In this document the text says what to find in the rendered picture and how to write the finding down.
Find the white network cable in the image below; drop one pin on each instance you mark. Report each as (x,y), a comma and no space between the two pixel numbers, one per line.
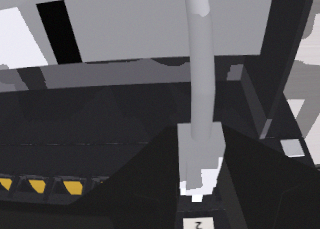
(201,142)

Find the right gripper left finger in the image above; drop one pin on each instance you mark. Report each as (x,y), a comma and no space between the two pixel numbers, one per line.
(149,183)

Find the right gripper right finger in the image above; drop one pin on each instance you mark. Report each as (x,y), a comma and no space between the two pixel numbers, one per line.
(263,189)

